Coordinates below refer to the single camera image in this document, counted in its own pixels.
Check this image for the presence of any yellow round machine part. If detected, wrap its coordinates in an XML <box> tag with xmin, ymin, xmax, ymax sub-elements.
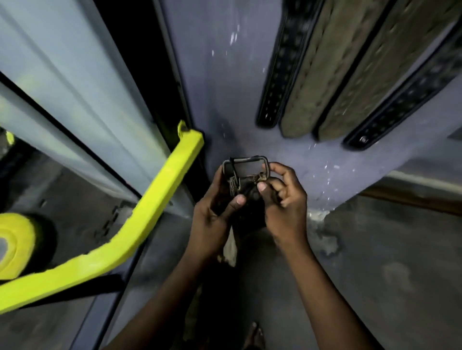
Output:
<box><xmin>0</xmin><ymin>212</ymin><xmax>37</xmax><ymax>280</ymax></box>

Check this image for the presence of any person's left forearm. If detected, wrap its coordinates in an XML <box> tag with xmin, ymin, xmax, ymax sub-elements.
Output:
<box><xmin>104</xmin><ymin>249</ymin><xmax>224</xmax><ymax>350</ymax></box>

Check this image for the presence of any brown leather belt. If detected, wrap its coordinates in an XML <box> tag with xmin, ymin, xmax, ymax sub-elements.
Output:
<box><xmin>317</xmin><ymin>0</ymin><xmax>462</xmax><ymax>142</ymax></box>

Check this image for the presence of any white machine panel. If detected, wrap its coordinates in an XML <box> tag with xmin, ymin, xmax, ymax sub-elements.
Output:
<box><xmin>0</xmin><ymin>0</ymin><xmax>172</xmax><ymax>202</ymax></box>

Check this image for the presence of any person's left hand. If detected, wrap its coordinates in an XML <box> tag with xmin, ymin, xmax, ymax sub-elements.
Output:
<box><xmin>187</xmin><ymin>164</ymin><xmax>248</xmax><ymax>261</ymax></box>

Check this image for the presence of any person's right forearm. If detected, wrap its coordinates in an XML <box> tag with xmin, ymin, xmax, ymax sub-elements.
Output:
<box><xmin>283</xmin><ymin>234</ymin><xmax>383</xmax><ymax>350</ymax></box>

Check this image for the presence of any black belt with white print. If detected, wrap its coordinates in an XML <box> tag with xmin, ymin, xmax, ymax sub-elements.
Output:
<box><xmin>342</xmin><ymin>25</ymin><xmax>462</xmax><ymax>151</ymax></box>

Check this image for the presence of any dark worn belt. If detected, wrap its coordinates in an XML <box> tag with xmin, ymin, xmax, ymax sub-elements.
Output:
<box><xmin>216</xmin><ymin>155</ymin><xmax>281</xmax><ymax>269</ymax></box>

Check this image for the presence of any grey machine post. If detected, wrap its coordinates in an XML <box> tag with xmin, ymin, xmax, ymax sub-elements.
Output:
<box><xmin>70</xmin><ymin>245</ymin><xmax>145</xmax><ymax>350</ymax></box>

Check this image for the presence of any yellow machine frame bar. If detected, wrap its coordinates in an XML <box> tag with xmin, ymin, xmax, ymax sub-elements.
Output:
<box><xmin>0</xmin><ymin>121</ymin><xmax>205</xmax><ymax>314</ymax></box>

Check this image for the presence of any olive green belt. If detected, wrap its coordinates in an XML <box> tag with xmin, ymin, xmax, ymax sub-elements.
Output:
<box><xmin>280</xmin><ymin>0</ymin><xmax>390</xmax><ymax>139</ymax></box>

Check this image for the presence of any person's right hand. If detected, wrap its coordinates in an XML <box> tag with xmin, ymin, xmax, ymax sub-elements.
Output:
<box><xmin>256</xmin><ymin>162</ymin><xmax>310</xmax><ymax>250</ymax></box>

